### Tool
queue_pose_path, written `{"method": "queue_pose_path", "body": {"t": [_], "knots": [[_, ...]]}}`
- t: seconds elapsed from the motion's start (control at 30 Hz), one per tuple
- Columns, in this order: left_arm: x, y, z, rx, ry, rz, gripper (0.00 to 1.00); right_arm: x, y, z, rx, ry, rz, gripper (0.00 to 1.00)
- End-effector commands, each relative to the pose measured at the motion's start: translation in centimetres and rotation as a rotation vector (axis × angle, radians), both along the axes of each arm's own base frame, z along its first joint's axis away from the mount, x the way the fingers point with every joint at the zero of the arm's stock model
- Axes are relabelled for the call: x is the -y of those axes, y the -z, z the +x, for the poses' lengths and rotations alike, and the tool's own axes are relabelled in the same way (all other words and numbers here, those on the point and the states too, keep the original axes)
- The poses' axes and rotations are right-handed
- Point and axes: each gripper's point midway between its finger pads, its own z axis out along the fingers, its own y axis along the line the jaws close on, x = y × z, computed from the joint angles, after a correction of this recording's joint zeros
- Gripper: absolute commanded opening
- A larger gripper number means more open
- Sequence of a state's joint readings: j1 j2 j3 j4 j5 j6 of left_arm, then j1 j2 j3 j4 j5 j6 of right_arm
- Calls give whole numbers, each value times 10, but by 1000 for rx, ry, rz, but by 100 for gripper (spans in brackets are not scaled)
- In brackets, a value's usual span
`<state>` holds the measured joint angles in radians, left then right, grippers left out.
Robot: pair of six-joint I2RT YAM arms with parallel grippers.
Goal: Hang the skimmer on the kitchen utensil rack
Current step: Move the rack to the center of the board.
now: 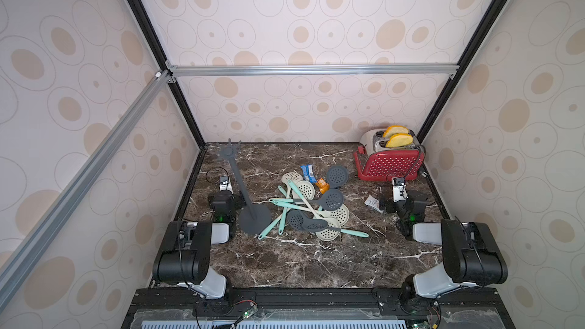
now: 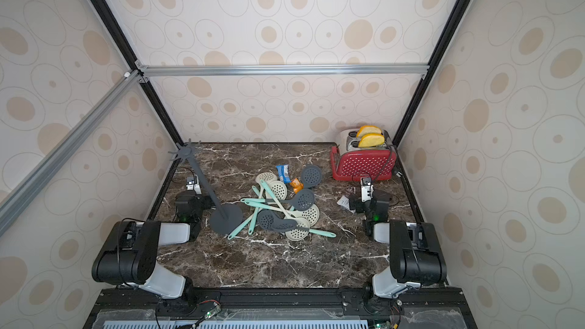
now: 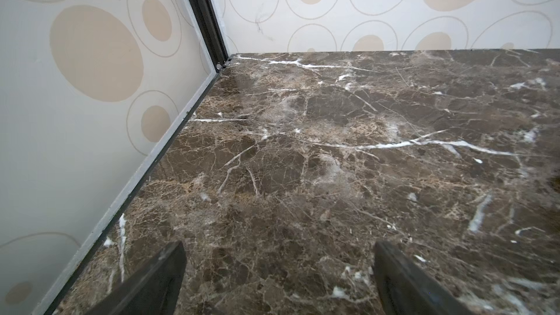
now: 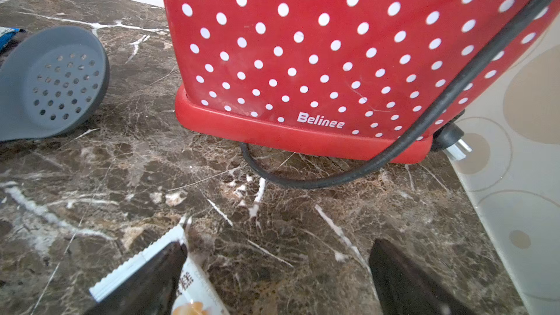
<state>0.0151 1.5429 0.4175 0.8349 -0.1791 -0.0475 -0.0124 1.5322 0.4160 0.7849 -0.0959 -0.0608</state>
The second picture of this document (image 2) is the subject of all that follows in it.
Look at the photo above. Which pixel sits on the grey skimmer centre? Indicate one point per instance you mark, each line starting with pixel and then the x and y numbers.
pixel 303 200

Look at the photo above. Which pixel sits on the grey skimmer mint handle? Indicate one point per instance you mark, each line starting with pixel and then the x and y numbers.
pixel 295 231

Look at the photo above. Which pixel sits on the small white card box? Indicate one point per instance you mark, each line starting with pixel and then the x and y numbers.
pixel 345 203

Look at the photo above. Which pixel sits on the yellow bread slice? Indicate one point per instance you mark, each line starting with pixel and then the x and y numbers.
pixel 368 129
pixel 371 140

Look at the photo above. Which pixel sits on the blue snack packet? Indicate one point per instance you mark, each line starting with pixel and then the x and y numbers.
pixel 283 173

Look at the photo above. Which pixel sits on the aluminium frame bar horizontal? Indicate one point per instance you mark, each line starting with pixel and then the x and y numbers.
pixel 286 70

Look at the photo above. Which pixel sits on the yellow bread slice front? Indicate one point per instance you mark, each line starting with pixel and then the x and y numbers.
pixel 371 140

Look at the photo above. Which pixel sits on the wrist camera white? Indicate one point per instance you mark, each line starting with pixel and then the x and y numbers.
pixel 366 188
pixel 192 184

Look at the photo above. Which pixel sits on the cream skimmer upper left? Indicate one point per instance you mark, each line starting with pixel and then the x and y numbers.
pixel 266 176

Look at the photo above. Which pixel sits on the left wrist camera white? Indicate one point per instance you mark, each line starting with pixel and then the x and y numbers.
pixel 192 184

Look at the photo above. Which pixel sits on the orange snack packet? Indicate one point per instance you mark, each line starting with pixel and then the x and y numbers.
pixel 297 185

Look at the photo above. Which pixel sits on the grey skimmer lower left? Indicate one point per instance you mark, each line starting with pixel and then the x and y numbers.
pixel 265 220

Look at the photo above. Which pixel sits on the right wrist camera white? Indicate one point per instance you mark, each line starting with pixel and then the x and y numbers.
pixel 366 188

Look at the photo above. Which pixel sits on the yellow bread slice rear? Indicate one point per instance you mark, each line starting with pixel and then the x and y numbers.
pixel 368 129

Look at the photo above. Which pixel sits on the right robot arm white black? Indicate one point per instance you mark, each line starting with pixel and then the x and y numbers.
pixel 415 256

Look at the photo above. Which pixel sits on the cream skimmer mint handle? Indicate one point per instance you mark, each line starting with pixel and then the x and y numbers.
pixel 279 204
pixel 311 215

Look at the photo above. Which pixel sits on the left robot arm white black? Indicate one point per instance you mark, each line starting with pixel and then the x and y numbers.
pixel 129 255

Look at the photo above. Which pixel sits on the red silver toaster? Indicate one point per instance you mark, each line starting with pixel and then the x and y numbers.
pixel 349 162

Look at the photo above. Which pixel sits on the aluminium frame bar left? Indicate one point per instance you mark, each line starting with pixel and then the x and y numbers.
pixel 22 196

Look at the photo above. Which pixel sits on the grey utensil rack stand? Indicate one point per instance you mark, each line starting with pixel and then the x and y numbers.
pixel 227 216

